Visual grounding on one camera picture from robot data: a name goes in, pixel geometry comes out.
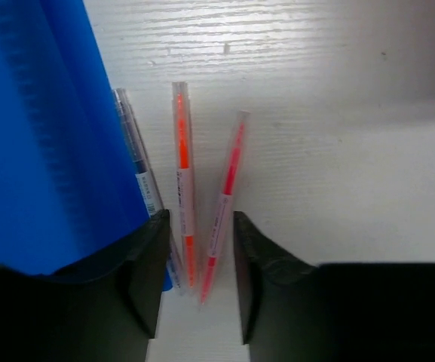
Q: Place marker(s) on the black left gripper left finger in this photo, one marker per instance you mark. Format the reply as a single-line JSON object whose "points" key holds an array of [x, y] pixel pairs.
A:
{"points": [[103, 307]]}

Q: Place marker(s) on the orange clear highlighter pen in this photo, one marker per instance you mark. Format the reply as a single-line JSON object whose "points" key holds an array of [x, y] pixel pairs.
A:
{"points": [[185, 181]]}

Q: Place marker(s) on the pink clear highlighter pen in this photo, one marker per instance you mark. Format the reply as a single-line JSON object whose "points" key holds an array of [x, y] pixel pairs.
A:
{"points": [[224, 203]]}

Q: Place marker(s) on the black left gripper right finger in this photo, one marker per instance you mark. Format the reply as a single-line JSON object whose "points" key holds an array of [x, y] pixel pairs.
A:
{"points": [[338, 311]]}

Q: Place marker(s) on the blue plastic document case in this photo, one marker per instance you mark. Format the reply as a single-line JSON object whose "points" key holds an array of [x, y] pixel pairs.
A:
{"points": [[67, 184]]}

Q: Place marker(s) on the clear pen with blue ink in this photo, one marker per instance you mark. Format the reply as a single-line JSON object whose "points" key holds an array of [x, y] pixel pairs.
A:
{"points": [[146, 180]]}

